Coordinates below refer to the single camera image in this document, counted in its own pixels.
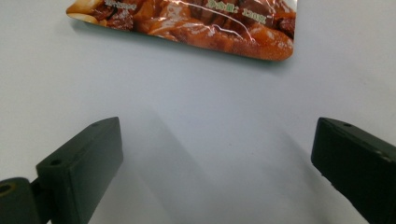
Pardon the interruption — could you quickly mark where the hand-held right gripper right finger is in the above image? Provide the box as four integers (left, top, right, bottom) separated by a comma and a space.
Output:
310, 117, 396, 224

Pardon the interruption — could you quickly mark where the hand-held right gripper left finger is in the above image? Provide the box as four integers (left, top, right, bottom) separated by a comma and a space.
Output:
35, 116, 124, 224

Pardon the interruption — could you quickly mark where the orange glossy food packet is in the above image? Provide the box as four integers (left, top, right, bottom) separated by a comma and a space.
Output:
65, 0, 299, 62

